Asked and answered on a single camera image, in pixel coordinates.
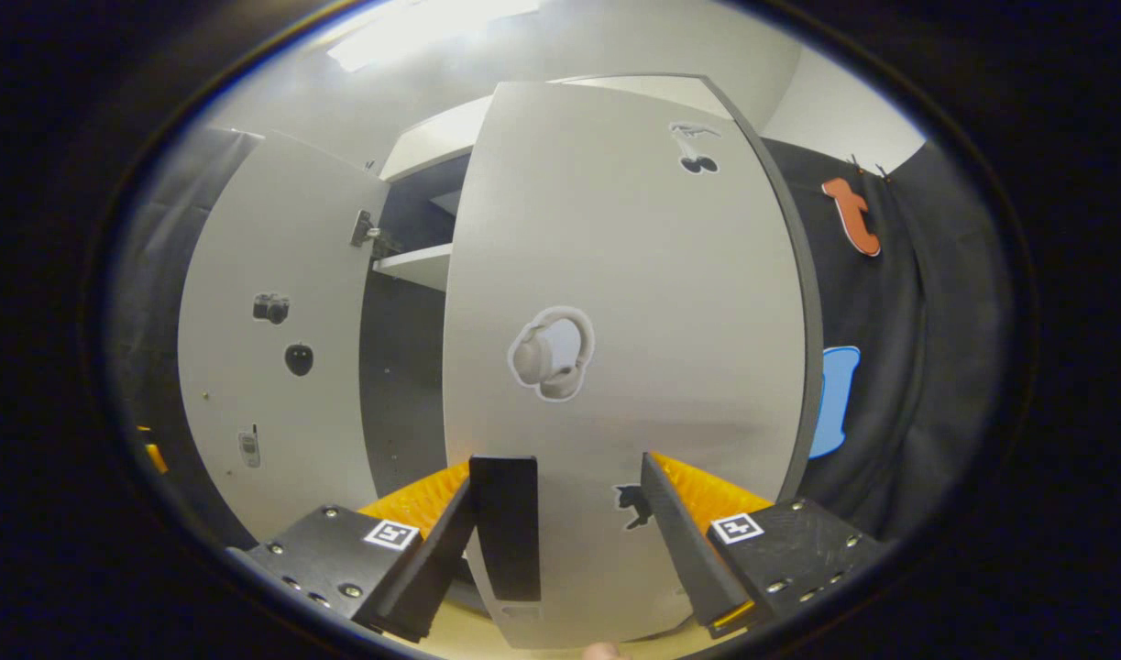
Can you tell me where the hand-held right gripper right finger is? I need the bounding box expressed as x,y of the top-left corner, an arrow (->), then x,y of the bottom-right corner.
639,451 -> 884,641

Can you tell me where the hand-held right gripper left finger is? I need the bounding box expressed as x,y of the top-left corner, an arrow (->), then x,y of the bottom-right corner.
245,458 -> 478,644

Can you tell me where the white cabinet door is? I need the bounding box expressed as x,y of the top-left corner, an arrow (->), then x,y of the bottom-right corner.
177,131 -> 393,544
442,78 -> 810,650

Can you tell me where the grey and white cabinet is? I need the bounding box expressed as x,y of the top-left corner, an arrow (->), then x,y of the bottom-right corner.
358,73 -> 825,501

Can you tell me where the white cabinet shelf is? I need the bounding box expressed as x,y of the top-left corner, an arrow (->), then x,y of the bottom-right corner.
372,243 -> 454,292

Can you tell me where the metal door hinge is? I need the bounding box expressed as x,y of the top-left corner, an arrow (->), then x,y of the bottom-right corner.
349,209 -> 401,258

